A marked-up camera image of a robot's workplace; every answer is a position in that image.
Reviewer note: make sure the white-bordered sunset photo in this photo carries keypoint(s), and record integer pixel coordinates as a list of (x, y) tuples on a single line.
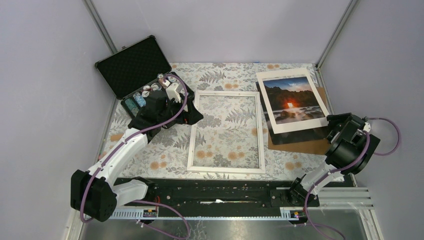
[(292, 101)]

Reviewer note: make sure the black poker chip case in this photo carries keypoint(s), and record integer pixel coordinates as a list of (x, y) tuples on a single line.
[(137, 70)]

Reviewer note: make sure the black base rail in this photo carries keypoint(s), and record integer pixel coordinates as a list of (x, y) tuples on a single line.
[(223, 198)]

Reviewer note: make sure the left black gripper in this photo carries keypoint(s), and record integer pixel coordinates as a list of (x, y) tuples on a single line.
[(190, 117)]

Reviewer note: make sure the brown cardboard backing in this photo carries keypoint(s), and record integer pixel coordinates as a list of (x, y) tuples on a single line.
[(317, 147)]

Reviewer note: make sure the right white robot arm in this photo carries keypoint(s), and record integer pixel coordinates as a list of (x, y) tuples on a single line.
[(350, 149)]

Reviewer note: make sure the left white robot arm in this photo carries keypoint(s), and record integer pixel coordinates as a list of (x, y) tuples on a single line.
[(93, 192)]

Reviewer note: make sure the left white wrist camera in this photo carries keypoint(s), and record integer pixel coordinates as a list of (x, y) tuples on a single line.
[(173, 92)]

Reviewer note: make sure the white picture frame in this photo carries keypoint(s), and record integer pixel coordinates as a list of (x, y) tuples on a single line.
[(192, 132)]

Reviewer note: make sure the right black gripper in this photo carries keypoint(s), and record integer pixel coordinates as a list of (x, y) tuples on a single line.
[(342, 117)]

